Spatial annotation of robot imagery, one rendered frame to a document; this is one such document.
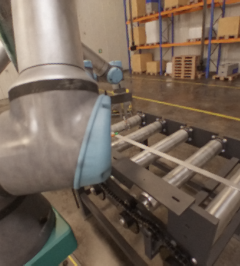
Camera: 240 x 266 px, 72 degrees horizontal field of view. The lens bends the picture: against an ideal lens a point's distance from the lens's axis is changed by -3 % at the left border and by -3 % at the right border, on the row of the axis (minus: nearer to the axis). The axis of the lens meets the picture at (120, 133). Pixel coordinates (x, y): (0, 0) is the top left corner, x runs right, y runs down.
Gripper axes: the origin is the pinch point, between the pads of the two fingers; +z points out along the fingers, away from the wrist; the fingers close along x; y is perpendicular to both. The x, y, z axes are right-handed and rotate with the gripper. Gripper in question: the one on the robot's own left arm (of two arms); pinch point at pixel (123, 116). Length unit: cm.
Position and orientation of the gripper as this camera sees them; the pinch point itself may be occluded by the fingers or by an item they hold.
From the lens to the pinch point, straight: 103.7
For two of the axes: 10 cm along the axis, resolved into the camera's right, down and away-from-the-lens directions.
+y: -0.7, -2.8, 9.6
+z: 1.7, 9.4, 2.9
